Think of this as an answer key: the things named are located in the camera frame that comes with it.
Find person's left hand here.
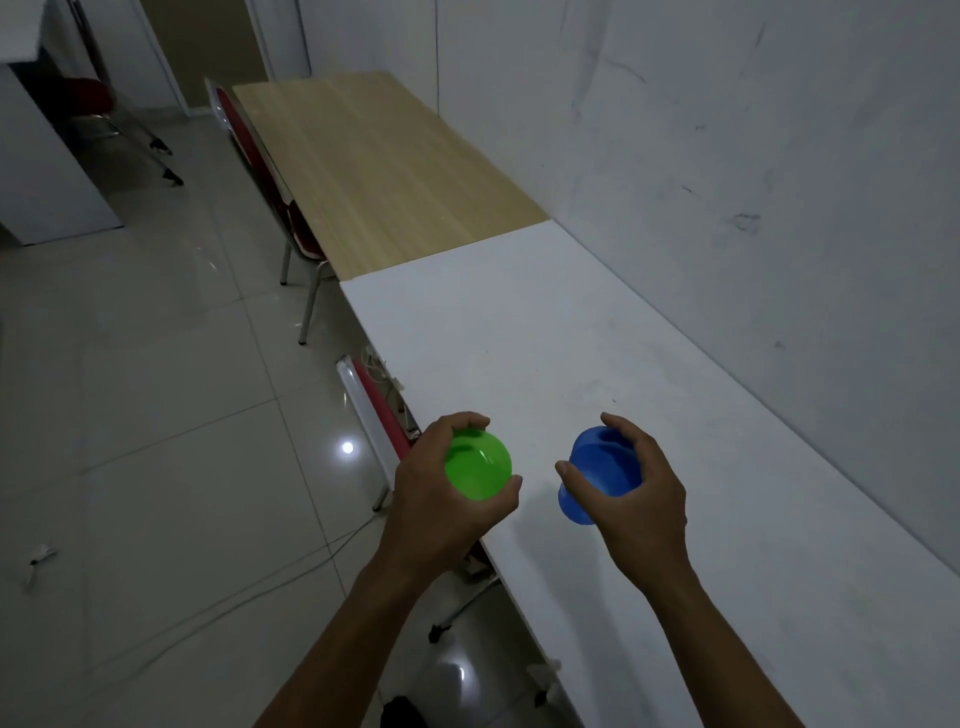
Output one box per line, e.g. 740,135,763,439
378,411,524,583

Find person's right hand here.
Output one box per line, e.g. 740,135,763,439
555,411,690,595

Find blue plastic cup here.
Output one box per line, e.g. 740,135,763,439
558,426,645,526

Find green plastic cup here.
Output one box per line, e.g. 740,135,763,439
444,427,513,502

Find person's left forearm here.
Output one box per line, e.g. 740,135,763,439
253,551,462,728

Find person's right forearm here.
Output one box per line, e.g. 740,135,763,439
615,558,807,728

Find red chair with metal legs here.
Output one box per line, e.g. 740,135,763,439
204,77,332,347
335,354,504,645
45,73,186,188

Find black object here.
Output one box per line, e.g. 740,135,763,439
378,696,429,728

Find light wooden table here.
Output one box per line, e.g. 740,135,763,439
232,70,551,283

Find brown door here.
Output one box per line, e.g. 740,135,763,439
139,0,274,112

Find white cabinet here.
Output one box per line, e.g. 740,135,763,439
0,0,126,248

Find white cable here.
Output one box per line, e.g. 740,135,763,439
75,513,387,691

